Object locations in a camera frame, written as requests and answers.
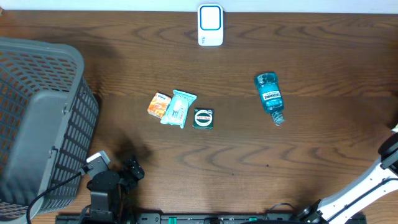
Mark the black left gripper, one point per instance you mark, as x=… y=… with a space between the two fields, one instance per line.
x=136 y=168

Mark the small orange snack packet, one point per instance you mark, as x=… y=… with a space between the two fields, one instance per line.
x=158 y=105

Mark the teal wet wipes pack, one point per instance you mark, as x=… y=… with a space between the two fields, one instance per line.
x=177 y=111

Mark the green square box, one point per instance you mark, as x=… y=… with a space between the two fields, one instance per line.
x=203 y=118

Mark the blue mouthwash bottle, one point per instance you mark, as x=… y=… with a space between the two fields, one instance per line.
x=271 y=97

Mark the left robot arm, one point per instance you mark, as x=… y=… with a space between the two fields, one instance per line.
x=108 y=190

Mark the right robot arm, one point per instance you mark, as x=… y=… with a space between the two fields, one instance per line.
x=379 y=180

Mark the white barcode scanner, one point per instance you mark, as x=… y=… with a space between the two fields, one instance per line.
x=210 y=25

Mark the grey plastic shopping basket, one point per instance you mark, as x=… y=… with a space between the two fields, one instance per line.
x=48 y=119

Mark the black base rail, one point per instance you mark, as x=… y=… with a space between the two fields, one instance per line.
x=156 y=218

